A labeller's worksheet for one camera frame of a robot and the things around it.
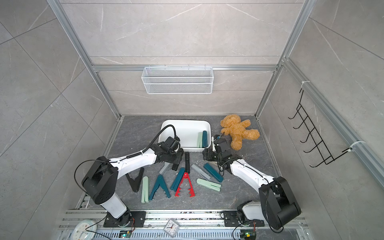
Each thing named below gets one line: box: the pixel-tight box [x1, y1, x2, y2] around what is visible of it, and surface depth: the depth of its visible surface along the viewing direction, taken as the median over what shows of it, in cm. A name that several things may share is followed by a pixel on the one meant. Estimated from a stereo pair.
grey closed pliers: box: [191, 164, 211, 181], surface depth 88 cm
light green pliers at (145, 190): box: [141, 176, 149, 204], surface depth 82 cm
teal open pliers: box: [149, 174, 171, 200], surface depth 85 cm
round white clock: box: [70, 219, 98, 240], surface depth 69 cm
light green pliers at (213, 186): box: [196, 178, 222, 192], surface depth 84 cm
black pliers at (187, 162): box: [185, 151, 190, 174], surface depth 92 cm
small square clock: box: [163, 219, 180, 237], surface depth 71 cm
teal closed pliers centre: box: [170, 167, 186, 192], surface depth 86 cm
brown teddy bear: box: [220, 114, 260, 151], surface depth 103 cm
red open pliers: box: [175, 172, 196, 198], surface depth 85 cm
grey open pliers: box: [159, 161, 170, 175], surface depth 92 cm
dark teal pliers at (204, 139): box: [202, 130, 208, 148], surface depth 106 cm
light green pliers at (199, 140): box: [197, 132, 203, 148], surface depth 106 cm
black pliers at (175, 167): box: [171, 163, 179, 171], surface depth 87 cm
